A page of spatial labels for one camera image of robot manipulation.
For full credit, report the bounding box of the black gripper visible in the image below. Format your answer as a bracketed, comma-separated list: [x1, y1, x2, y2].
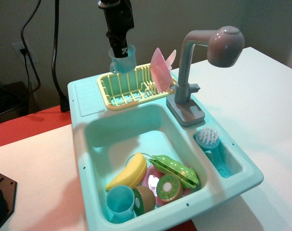
[98, 0, 134, 58]

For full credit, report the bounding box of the blue toy cup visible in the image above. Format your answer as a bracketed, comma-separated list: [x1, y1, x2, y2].
[106, 185, 135, 223]
[108, 44, 137, 73]

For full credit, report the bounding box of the yellow dish drying rack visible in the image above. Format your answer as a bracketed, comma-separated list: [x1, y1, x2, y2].
[97, 64, 177, 111]

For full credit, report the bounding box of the teal toy sink unit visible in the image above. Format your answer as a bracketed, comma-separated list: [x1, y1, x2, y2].
[68, 76, 263, 231]

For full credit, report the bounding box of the pink toy plate in sink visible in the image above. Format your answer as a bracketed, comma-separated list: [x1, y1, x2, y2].
[141, 165, 191, 207]

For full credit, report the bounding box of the blue toy cup in sink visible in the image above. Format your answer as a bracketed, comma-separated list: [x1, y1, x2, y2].
[106, 185, 135, 223]

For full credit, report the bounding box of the pink toy plate front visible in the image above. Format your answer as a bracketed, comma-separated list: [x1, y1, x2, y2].
[150, 48, 172, 93]

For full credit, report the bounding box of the pink toy plate back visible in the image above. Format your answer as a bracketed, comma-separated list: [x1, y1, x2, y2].
[165, 50, 177, 71]

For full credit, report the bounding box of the grey toy faucet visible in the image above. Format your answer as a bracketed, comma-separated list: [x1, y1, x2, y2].
[166, 26, 245, 127]

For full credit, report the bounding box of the blue dish brush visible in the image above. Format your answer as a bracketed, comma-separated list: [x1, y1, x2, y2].
[195, 127, 231, 178]

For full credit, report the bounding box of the yellow toy banana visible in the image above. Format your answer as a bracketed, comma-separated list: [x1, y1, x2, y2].
[105, 153, 147, 191]

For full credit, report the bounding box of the green toy pea pod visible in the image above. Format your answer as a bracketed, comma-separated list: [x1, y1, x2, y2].
[148, 155, 201, 190]

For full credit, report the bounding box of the toy kiwi half right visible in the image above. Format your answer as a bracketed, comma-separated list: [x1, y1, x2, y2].
[156, 174, 183, 203]

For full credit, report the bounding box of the toy kiwi half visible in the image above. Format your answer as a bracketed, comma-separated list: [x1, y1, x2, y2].
[133, 186, 156, 216]
[156, 174, 183, 203]

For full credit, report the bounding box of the toy kiwi half left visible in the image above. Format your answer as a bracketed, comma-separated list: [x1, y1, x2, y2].
[133, 186, 156, 216]

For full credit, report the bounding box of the black flexible hose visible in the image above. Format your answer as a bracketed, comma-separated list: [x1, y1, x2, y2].
[51, 0, 70, 113]

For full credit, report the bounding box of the white wall outlet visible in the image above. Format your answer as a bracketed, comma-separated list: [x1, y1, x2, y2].
[11, 41, 39, 65]

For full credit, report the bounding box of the black power cable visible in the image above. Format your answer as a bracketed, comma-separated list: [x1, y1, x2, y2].
[20, 0, 42, 97]

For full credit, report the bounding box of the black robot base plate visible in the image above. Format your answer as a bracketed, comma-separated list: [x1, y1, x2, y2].
[0, 173, 17, 228]

